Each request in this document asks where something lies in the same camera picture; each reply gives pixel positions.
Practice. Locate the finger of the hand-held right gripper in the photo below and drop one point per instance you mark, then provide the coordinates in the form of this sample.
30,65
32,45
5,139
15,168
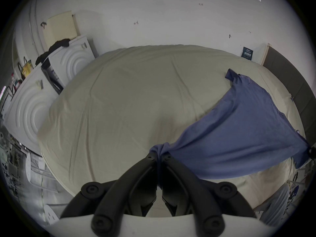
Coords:
313,152

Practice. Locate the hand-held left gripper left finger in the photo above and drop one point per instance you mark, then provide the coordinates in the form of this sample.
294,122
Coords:
111,199

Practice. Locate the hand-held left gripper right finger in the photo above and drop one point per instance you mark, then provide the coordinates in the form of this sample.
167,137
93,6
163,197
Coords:
197,196

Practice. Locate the blue shirt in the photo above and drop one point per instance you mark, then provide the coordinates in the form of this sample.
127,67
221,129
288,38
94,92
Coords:
242,132

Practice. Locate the dark grey padded headboard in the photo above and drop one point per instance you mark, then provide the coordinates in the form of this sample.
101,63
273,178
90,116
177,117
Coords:
292,79

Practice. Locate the white plastic chair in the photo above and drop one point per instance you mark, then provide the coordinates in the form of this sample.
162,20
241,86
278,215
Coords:
37,171

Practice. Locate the white washing machine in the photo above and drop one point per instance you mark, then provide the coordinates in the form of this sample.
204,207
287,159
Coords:
72,60
29,107

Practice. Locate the yellow bag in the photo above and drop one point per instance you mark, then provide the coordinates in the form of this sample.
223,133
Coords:
26,69

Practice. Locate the black cloth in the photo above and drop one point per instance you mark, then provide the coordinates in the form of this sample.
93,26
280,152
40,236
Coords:
59,44

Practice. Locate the pale yellow board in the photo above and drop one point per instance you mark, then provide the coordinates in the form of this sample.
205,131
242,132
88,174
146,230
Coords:
60,28

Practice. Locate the dark blue wall sign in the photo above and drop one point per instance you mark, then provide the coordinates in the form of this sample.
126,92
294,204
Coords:
247,52

